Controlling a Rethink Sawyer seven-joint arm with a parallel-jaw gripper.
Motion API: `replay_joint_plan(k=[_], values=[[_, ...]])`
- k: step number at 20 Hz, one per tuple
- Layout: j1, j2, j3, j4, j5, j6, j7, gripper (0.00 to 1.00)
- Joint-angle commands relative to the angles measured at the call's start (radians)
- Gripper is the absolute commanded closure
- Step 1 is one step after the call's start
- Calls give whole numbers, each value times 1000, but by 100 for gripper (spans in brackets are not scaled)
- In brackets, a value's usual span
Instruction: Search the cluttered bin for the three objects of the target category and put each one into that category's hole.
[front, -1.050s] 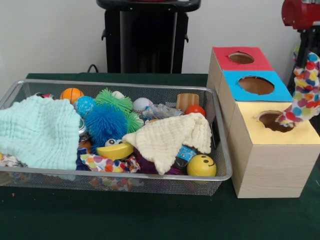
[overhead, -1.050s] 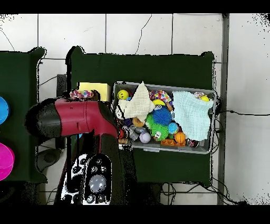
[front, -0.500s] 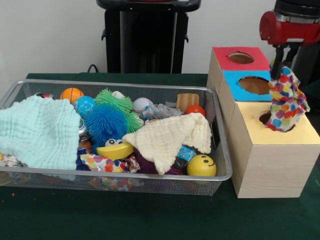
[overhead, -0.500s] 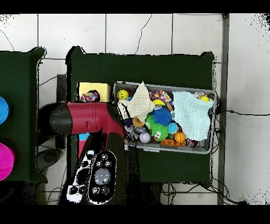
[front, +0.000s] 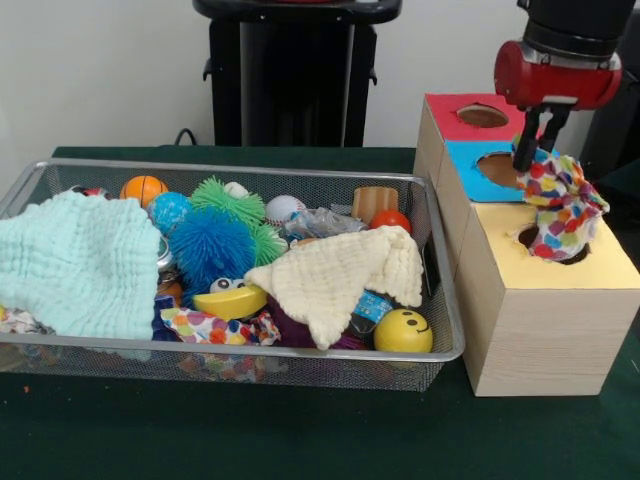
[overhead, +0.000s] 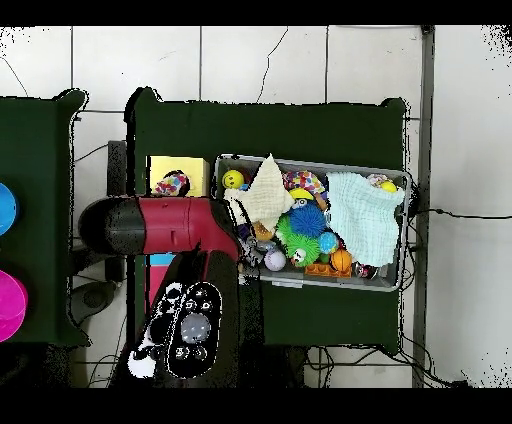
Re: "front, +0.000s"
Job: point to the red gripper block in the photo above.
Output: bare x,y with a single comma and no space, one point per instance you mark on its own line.
555,85

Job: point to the colourful polka dot cloth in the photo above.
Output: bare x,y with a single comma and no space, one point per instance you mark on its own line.
565,215
210,327

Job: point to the wooden box with three holes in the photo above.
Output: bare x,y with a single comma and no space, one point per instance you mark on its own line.
540,340

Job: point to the silver mesh bin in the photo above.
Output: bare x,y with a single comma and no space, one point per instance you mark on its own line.
350,367

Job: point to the red orange ball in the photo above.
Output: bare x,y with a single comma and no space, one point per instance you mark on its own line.
390,220

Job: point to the yellow smiley face ball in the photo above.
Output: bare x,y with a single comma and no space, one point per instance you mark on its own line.
400,332

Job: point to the cream muslin cloth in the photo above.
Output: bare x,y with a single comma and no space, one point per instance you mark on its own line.
325,280

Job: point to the white baseball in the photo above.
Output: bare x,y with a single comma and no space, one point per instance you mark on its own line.
282,207

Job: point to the green spiky rubber toy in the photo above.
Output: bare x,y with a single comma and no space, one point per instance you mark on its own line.
220,199

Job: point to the blue spiky rubber ball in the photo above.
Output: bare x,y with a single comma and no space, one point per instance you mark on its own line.
210,247

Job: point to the yellow banana toy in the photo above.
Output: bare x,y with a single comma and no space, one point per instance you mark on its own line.
230,302

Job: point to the orange basketball toy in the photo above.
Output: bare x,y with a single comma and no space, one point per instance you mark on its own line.
142,189

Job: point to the mint green muslin cloth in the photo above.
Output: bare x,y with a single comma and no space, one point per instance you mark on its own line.
75,260

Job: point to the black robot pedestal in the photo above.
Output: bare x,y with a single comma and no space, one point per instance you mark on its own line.
290,85

